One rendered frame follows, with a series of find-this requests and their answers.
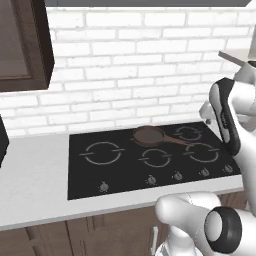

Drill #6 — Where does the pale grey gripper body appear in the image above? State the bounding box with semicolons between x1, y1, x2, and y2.
199;100;222;135

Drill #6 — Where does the brown frying pan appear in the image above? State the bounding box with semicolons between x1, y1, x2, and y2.
132;125;192;148

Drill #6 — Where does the pale shelf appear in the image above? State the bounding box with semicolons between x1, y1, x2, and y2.
217;48;256;68

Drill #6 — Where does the brown base cupboard door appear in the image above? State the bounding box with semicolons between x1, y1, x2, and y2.
65;207;168;256
218;191;250;212
0;221;73;256

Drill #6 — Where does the black hob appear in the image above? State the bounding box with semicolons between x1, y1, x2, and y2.
67;121;242;201

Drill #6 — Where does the black appliance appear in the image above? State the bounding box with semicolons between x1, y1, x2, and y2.
0;114;10;170

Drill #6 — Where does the white cupboard handle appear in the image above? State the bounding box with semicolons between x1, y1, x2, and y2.
150;225;160;256

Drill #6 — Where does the dark brown wall cupboard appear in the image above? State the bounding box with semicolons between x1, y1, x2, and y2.
0;0;56;93

